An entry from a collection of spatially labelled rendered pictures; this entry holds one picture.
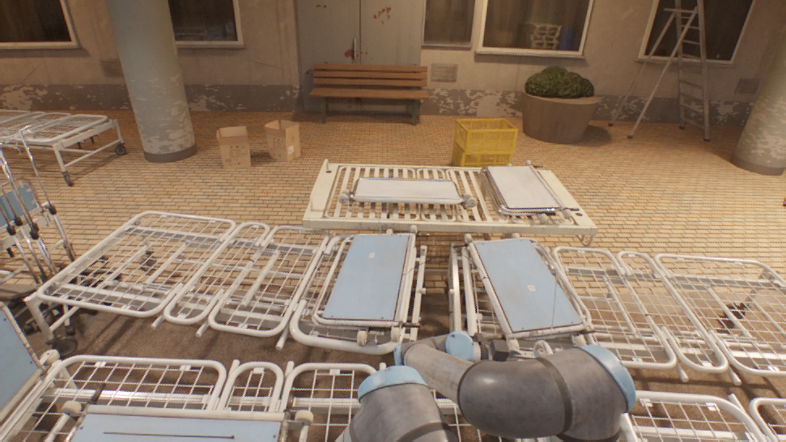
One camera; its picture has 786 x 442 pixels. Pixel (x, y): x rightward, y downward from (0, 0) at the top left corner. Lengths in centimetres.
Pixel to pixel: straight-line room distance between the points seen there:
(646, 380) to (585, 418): 207
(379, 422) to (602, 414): 35
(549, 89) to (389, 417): 553
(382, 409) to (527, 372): 23
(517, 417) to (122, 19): 490
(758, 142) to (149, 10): 743
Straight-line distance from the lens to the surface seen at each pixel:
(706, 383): 298
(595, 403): 72
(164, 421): 170
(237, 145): 476
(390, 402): 69
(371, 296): 195
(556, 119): 591
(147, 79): 509
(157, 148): 532
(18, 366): 211
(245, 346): 261
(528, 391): 68
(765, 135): 674
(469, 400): 72
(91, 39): 803
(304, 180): 440
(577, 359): 73
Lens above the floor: 189
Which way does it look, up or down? 28 degrees down
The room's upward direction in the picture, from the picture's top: 2 degrees clockwise
